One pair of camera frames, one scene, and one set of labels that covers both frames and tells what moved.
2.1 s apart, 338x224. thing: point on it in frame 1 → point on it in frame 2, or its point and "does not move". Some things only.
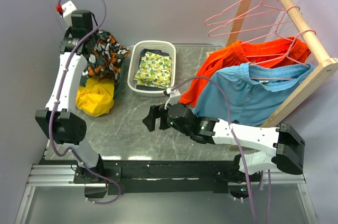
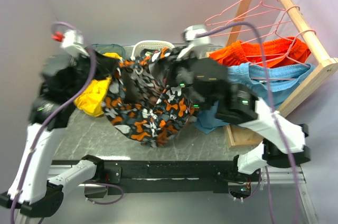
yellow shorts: (95, 98) does not move
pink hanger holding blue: (282, 56) does not move
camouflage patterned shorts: (104, 54) → (140, 104)
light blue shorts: (254, 91) does not move
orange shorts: (278, 50) does not move
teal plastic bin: (119, 82) → (110, 48)
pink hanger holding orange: (271, 33) does not move
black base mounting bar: (140, 177) does not move
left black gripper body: (94, 36) → (83, 71)
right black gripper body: (182, 128) → (179, 70)
